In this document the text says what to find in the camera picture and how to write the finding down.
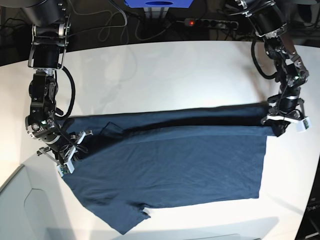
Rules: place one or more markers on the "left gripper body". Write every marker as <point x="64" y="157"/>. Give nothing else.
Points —
<point x="286" y="109"/>

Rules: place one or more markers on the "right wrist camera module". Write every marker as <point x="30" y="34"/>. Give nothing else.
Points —
<point x="65" y="169"/>

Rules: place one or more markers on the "blue box on stand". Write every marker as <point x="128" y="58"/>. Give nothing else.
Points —
<point x="158" y="3"/>

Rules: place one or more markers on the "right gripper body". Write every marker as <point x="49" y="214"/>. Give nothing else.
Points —
<point x="55" y="135"/>

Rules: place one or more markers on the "white power strip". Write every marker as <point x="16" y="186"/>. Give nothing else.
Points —
<point x="211" y="23"/>

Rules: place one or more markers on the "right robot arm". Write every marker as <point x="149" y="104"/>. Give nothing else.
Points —
<point x="50" y="32"/>

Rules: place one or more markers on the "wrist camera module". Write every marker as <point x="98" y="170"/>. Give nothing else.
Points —
<point x="303" y="125"/>
<point x="65" y="169"/>

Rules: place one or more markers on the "dark blue T-shirt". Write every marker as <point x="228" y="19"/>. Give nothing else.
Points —
<point x="168" y="159"/>

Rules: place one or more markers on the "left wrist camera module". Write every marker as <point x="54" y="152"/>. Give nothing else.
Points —
<point x="303" y="125"/>

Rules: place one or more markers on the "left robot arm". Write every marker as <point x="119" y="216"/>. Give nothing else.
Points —
<point x="270" y="25"/>

